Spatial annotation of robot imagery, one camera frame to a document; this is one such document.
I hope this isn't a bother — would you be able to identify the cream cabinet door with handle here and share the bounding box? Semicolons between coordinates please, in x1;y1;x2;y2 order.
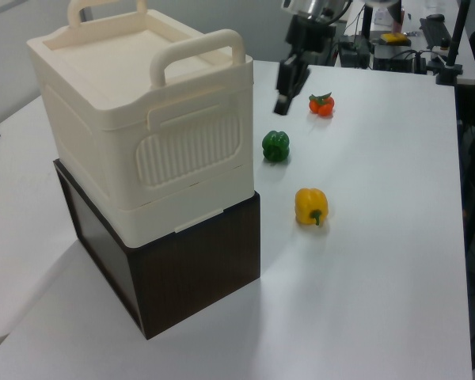
117;188;259;249

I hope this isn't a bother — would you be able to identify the black clamp pole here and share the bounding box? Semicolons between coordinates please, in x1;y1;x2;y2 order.
435;0;473;86

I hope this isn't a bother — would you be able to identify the black electronics box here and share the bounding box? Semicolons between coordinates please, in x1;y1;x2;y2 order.
336;37;371;69
373;46;428;74

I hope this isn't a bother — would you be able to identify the black keyboard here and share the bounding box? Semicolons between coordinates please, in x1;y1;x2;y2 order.
419;17;451;49

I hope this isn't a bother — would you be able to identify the green bell pepper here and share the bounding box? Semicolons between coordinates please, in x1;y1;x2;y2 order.
261;130;291;163

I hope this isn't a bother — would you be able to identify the dark brown wooden box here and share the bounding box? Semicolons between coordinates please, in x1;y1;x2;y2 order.
53;158;262;341

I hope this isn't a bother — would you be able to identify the yellow sponge block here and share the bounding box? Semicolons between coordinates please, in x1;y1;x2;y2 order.
378;32;409;45

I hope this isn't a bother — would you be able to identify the cream plastic cabinet with handles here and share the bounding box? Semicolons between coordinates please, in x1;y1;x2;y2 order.
25;0;257;249

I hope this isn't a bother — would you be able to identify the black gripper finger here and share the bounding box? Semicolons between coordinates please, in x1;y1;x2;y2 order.
292;64;311;99
274;55;302;116

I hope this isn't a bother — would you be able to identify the yellow bell pepper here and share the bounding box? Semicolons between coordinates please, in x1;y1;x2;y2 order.
294;187;329;227

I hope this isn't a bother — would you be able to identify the orange tomato bunch with leaves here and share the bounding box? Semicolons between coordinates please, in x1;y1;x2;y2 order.
308;90;336;117

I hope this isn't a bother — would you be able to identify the pink bottle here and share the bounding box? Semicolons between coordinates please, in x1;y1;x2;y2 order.
391;0;405;33

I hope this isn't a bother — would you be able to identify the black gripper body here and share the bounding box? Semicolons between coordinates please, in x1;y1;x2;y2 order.
283;14;338;61

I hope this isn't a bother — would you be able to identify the black monitor stand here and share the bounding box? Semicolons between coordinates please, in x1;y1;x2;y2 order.
359;3;375;43

